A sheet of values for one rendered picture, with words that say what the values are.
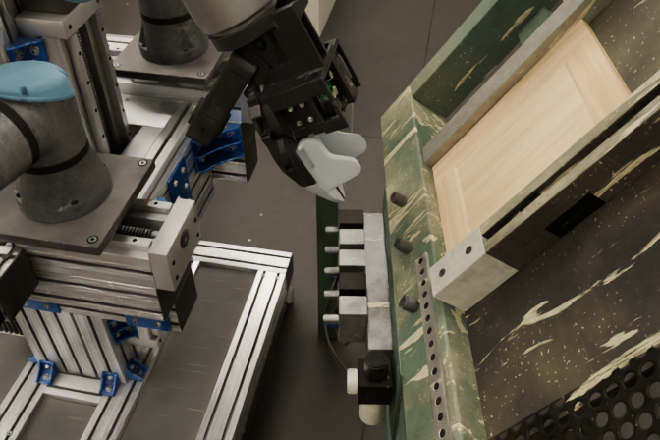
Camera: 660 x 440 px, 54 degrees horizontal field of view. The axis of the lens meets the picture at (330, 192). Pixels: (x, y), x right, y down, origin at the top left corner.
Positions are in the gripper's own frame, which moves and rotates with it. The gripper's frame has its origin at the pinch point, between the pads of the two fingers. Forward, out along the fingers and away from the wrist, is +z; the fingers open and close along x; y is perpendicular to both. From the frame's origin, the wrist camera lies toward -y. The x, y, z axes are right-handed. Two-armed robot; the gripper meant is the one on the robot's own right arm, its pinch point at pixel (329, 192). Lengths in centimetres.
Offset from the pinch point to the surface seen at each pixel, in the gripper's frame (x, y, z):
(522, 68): 62, 13, 28
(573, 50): 57, 22, 25
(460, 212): 42, -3, 41
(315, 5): 272, -106, 70
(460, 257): 25.3, -0.9, 36.9
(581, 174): 25.0, 20.7, 25.6
